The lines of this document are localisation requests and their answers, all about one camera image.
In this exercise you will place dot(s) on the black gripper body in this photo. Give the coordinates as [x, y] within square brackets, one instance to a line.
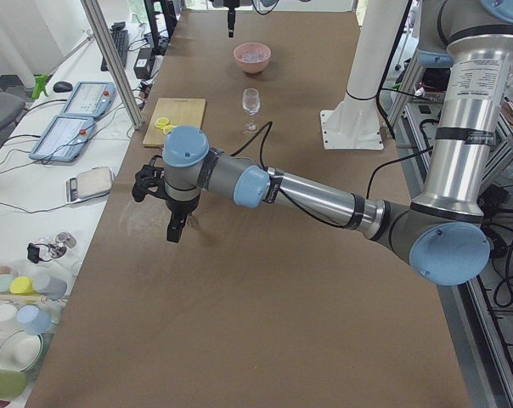
[180, 206]

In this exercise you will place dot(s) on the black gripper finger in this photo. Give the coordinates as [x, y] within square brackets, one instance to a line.
[175, 226]
[231, 22]

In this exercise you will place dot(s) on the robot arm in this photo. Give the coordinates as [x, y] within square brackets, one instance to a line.
[438, 234]

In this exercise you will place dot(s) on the clear ice cubes pile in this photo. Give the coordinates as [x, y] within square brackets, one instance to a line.
[254, 56]

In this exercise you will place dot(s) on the clear wine glass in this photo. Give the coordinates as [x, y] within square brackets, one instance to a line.
[251, 103]

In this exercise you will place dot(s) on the pink bowl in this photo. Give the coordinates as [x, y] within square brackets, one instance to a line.
[251, 68]

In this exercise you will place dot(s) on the lemon slice middle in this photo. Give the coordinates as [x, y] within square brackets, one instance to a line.
[168, 128]

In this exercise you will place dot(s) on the kitchen scale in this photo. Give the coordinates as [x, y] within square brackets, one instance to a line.
[90, 184]

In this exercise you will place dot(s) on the wooden cutting board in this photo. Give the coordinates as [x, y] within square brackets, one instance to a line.
[180, 112]

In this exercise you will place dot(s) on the black power adapter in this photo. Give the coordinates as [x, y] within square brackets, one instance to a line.
[144, 63]

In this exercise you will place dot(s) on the black keyboard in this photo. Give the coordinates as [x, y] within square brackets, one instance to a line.
[121, 42]

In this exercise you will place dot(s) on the teach pendant near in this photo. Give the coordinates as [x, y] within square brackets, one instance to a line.
[64, 139]

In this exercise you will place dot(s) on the teach pendant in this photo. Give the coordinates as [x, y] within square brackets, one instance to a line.
[90, 99]
[64, 139]

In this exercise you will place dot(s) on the teach pendant far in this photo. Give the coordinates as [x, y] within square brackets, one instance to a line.
[90, 99]

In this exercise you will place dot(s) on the grey cup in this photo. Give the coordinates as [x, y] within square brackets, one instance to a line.
[49, 286]

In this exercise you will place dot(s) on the black computer mouse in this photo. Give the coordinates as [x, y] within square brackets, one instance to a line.
[62, 87]

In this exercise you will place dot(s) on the yellow cup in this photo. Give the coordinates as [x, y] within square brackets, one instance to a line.
[22, 285]

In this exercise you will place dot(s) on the light blue cup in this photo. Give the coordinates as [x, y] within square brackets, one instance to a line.
[33, 320]

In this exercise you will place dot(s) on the green spray bottle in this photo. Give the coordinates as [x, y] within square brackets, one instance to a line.
[41, 82]

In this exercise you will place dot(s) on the mint green cup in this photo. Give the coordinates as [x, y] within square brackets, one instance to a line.
[5, 283]

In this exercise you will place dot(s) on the white cup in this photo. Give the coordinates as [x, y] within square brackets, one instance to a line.
[8, 321]

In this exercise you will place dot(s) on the white bowl green rim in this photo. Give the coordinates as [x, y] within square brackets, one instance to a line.
[20, 351]

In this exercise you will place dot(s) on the green plate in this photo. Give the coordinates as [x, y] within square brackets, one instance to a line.
[12, 384]

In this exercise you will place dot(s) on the aluminium frame post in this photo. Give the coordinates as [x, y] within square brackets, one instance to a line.
[107, 48]

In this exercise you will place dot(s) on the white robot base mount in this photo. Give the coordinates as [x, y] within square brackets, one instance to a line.
[354, 124]

